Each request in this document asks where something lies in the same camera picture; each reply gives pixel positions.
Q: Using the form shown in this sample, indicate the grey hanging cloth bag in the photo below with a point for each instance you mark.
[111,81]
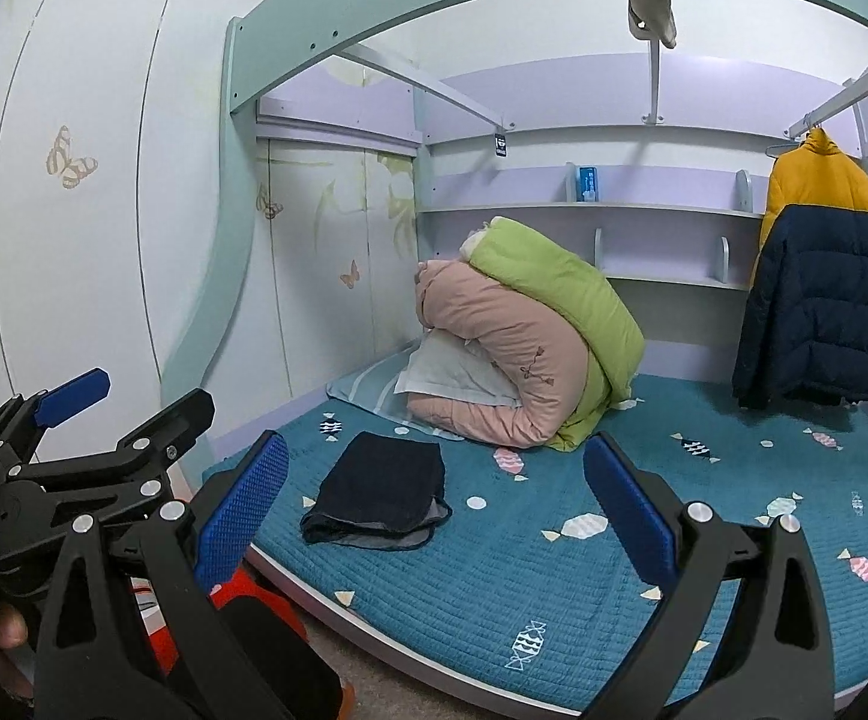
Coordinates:
[651,11]

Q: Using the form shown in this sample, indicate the green quilt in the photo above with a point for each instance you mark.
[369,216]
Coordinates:
[561,285]

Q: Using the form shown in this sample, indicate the black label tag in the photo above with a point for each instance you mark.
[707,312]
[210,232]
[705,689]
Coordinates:
[500,145]

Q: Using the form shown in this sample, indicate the teal candy-print bed mat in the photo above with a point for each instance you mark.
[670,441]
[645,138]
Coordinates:
[479,577]

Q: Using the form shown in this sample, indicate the yellow and navy puffer jacket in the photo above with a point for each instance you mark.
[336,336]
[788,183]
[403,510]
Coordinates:
[816,300]

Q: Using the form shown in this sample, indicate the red plastic stool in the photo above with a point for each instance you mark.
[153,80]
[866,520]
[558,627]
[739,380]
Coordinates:
[250,586]

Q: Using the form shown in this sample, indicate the white wardrobe with butterfly decals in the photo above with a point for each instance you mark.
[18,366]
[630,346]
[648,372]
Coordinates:
[104,240]

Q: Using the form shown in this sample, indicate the pink quilt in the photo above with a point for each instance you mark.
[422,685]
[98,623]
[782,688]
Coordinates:
[494,345]

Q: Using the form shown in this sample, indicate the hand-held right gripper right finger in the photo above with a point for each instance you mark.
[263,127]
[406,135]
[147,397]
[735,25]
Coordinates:
[629,510]

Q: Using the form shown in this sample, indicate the light blue striped pillow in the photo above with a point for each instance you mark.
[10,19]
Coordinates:
[366,390]

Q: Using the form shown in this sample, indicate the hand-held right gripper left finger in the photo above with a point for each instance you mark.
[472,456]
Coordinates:
[242,510]

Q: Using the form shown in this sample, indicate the dark denim jacket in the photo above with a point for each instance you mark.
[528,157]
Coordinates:
[381,480]

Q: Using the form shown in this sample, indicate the purple wall shelf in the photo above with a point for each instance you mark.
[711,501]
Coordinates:
[629,207]

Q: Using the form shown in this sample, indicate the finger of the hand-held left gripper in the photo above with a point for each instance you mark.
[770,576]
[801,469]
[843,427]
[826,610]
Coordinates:
[171,420]
[74,390]

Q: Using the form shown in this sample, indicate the small blue box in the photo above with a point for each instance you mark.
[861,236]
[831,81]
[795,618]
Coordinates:
[588,181]

